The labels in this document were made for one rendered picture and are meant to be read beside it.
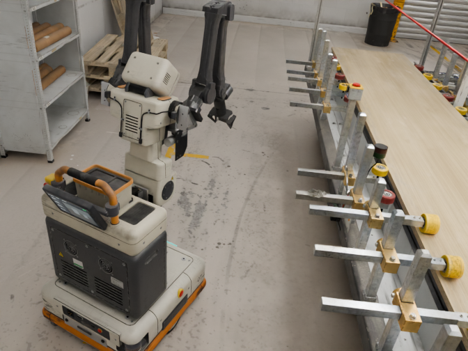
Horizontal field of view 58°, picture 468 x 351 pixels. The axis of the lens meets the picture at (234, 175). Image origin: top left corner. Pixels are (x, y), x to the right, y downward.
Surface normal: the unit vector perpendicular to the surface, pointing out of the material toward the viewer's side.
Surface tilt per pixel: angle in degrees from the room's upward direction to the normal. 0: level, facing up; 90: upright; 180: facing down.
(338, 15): 90
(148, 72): 47
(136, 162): 82
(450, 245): 0
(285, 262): 0
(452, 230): 0
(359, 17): 90
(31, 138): 90
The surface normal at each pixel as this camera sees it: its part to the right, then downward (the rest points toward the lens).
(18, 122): -0.07, 0.52
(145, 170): -0.45, 0.31
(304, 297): 0.08, -0.85
